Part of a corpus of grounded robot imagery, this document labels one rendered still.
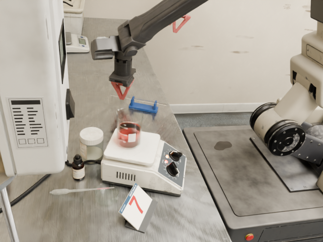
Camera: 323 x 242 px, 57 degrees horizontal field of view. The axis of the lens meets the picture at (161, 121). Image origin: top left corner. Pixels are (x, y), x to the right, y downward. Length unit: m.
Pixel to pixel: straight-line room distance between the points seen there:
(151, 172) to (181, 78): 1.70
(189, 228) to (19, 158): 0.54
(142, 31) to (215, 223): 0.52
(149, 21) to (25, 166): 0.67
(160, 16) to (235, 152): 0.95
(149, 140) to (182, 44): 1.55
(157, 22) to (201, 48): 1.49
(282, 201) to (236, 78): 1.35
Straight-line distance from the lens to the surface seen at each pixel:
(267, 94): 2.75
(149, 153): 0.71
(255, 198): 1.37
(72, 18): 1.67
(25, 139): 0.18
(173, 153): 0.76
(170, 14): 0.80
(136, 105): 1.04
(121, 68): 0.97
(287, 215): 1.38
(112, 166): 0.71
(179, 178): 0.73
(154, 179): 0.71
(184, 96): 2.43
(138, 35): 0.85
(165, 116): 1.01
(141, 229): 0.67
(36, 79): 0.16
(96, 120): 0.97
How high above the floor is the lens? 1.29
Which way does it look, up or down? 33 degrees down
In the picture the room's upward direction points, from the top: 7 degrees clockwise
